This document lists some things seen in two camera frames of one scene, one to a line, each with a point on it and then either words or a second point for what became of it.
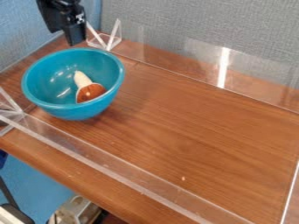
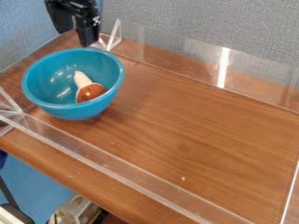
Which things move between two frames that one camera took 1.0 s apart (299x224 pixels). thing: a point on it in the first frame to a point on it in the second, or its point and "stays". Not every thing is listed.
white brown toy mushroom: x=88 y=89 stays
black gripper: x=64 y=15 to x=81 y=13
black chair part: x=12 y=206 stays
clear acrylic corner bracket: x=104 y=41 stays
